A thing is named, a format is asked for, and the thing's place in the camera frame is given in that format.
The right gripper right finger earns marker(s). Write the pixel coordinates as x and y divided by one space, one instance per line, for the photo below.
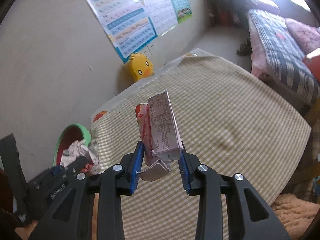
248 214

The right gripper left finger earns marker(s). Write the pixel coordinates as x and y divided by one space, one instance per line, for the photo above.
70 216

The pink strawberry milk carton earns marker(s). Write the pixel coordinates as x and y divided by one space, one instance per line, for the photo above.
159 133

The fluffy tan blanket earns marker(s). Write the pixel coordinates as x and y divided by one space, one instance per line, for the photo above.
295 214

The red bin green rim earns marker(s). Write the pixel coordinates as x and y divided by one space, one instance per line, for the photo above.
69 135

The checkered beige table cloth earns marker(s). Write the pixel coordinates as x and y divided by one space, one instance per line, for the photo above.
228 118

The yellow duck toy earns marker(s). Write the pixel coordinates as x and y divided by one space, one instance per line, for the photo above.
139 66

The orange red box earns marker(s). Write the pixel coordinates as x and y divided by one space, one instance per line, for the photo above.
312 61

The pink floral pillow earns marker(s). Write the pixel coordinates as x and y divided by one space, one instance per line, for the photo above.
306 36

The dark metal shelf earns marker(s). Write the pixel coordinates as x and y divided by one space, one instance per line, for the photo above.
229 12

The blue pinyin wall poster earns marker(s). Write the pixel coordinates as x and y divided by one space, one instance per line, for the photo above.
126 23

